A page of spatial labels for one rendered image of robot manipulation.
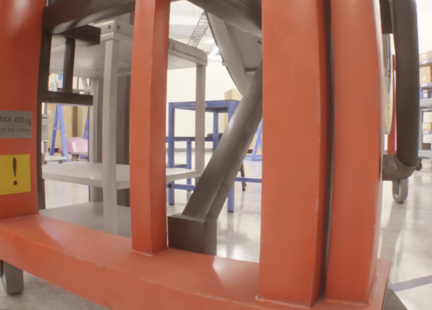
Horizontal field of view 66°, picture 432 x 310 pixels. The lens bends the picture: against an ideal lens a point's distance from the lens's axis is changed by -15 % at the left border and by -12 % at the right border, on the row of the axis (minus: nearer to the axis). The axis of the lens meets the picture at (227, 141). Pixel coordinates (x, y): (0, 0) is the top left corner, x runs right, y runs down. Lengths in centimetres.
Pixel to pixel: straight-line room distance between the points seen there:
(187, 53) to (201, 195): 68
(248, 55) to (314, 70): 81
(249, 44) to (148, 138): 69
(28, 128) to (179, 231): 36
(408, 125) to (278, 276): 17
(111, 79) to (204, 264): 56
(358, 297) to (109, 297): 29
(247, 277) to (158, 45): 30
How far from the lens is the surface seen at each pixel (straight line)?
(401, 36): 31
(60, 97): 79
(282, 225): 34
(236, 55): 113
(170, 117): 220
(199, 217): 52
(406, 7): 32
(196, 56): 121
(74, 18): 68
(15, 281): 98
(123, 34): 94
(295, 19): 34
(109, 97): 90
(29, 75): 74
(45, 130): 495
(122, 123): 166
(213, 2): 58
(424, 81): 754
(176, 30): 1160
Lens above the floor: 41
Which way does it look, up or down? 1 degrees down
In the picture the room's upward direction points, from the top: 1 degrees clockwise
